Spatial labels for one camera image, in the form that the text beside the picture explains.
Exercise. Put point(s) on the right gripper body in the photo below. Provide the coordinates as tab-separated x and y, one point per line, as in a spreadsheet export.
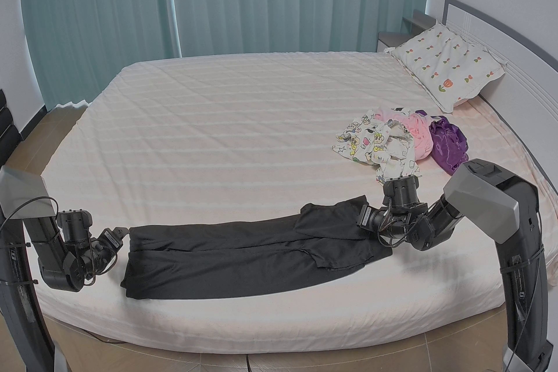
365	217

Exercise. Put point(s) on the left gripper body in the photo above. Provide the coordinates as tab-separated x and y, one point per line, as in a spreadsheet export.
113	240

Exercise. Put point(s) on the black T-shirt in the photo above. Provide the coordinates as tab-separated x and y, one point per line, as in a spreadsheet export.
218	261

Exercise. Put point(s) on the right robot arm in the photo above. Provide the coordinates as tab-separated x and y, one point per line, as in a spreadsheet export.
479	200

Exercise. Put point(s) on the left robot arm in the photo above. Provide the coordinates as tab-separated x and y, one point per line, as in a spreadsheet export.
56	270

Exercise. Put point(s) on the bed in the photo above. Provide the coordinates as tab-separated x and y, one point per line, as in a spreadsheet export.
239	108

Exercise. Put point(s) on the white printed pyjama top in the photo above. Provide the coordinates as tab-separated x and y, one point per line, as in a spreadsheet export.
392	152

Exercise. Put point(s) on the pink garment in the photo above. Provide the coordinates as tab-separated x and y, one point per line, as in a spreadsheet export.
420	135

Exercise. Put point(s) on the purple garment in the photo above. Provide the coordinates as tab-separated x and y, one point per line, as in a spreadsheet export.
449	143

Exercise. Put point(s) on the white printed pillow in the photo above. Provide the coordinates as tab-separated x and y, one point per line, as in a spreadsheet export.
449	60

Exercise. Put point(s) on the grey bedside table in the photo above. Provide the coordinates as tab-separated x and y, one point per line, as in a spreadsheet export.
388	40

